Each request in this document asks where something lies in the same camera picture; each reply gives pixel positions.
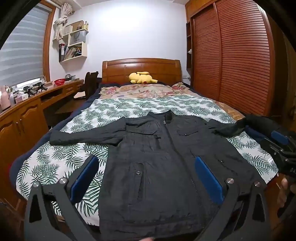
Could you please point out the row of books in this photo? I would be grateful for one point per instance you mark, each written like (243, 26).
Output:
(71, 52)

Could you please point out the person's right hand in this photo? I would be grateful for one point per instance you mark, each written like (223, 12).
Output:
(284, 185)

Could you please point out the pink container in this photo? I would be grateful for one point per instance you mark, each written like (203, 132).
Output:
(5, 99)

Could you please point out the yellow plush toy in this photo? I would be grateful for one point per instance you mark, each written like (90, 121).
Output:
(138, 77)

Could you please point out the grey window blind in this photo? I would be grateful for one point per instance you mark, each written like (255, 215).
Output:
(23, 51)

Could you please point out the dark wooden chair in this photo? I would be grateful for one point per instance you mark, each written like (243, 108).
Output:
(89, 81)

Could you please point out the white wall shelf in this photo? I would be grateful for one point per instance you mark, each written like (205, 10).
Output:
(84, 49)

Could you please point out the black jacket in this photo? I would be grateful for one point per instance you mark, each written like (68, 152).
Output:
(157, 162)

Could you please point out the grey metal container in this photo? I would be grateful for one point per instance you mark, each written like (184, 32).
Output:
(69, 77)

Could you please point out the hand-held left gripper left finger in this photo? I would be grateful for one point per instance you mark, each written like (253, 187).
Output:
(84, 176)

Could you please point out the black handheld tool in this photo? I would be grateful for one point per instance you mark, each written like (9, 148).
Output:
(30, 90)
(41, 86)

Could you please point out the wooden slatted wardrobe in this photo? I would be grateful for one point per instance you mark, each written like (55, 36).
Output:
(242, 58)

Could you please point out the wooden window frame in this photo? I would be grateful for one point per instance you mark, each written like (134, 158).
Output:
(48, 46)

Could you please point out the white bird figurine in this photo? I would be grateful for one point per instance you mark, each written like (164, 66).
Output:
(60, 25)

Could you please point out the brown patterned mat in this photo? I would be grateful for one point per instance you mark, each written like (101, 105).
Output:
(235, 114)

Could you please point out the leaf print bed sheet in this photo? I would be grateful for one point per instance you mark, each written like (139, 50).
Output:
(138, 106)

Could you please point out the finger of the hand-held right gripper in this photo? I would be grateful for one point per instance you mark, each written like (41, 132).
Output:
(274, 149)
(279, 136)

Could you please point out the red basket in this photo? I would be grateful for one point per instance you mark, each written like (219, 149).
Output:
(59, 82)

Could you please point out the wooden headboard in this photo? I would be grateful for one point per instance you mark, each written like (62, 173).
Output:
(115, 69)

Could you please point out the white tissue box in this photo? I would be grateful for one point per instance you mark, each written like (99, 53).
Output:
(22, 97)

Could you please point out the wooden desk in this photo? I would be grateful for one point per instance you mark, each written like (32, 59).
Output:
(27, 115)

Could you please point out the white paper bag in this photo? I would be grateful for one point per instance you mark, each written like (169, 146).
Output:
(77, 38)

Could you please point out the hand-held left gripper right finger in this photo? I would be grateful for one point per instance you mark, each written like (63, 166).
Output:
(208, 178)

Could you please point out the floral blanket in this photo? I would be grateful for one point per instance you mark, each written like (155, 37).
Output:
(143, 91)

